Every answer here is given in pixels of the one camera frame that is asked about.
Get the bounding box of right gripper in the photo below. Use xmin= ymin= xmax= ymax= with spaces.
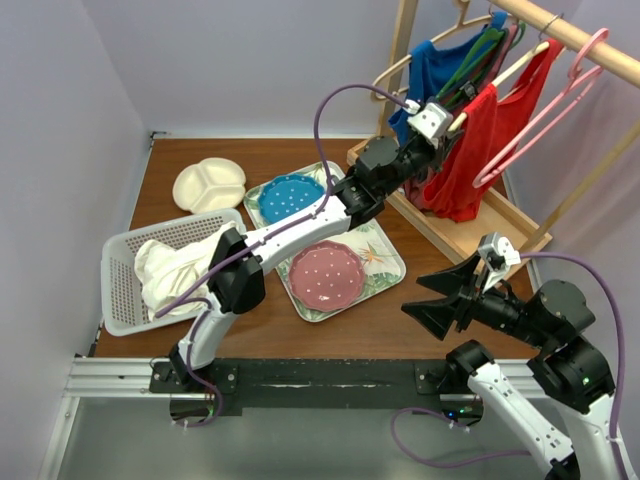
xmin=400 ymin=245 xmax=551 ymax=345

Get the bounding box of red tank top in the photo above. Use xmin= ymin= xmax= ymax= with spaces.
xmin=413 ymin=39 xmax=563 ymax=222

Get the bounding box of cream wooden hanger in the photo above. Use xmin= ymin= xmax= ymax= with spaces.
xmin=447 ymin=41 xmax=549 ymax=133

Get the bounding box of pink plastic hanger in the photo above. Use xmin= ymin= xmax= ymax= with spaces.
xmin=472 ymin=28 xmax=609 ymax=189

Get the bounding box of white tank top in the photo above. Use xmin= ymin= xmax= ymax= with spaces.
xmin=134 ymin=221 xmax=238 ymax=322

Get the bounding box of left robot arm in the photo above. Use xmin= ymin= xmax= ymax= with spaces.
xmin=168 ymin=133 xmax=459 ymax=392

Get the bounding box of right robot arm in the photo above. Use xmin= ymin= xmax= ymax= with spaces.
xmin=401 ymin=245 xmax=635 ymax=479

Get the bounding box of maroon motorcycle tank top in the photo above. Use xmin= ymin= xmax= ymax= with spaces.
xmin=402 ymin=24 xmax=521 ymax=201

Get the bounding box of blue tank top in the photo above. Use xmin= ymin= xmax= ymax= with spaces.
xmin=387 ymin=10 xmax=507 ymax=144

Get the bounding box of green velvet hanger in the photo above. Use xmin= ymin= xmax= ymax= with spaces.
xmin=435 ymin=21 xmax=526 ymax=112

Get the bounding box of beige plastic hanger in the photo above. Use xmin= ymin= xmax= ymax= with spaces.
xmin=373 ymin=1 xmax=493 ymax=96

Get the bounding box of wooden clothes rack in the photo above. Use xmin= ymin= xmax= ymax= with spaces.
xmin=346 ymin=0 xmax=640 ymax=269

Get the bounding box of floral serving tray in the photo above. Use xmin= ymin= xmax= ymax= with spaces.
xmin=243 ymin=161 xmax=406 ymax=323

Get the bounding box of pink dotted plate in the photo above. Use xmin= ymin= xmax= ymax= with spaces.
xmin=288 ymin=240 xmax=366 ymax=313

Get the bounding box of blue dotted plate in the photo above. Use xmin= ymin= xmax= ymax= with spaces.
xmin=257 ymin=173 xmax=325 ymax=224

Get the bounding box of cream divided plate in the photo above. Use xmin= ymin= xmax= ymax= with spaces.
xmin=172 ymin=157 xmax=246 ymax=214

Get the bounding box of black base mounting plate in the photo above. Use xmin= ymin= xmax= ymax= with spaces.
xmin=149 ymin=357 xmax=486 ymax=419

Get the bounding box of white plastic basket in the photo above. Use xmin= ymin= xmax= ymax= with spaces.
xmin=101 ymin=208 xmax=246 ymax=337

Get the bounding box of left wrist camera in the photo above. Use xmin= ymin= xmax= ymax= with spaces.
xmin=404 ymin=99 xmax=453 ymax=148

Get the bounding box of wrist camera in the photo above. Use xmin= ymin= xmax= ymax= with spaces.
xmin=404 ymin=99 xmax=453 ymax=148
xmin=477 ymin=232 xmax=521 ymax=278

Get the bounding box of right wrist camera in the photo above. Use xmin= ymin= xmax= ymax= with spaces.
xmin=477 ymin=232 xmax=521 ymax=278

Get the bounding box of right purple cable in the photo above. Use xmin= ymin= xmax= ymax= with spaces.
xmin=390 ymin=251 xmax=629 ymax=480

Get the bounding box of aluminium rail frame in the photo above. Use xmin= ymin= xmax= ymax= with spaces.
xmin=37 ymin=352 xmax=556 ymax=480

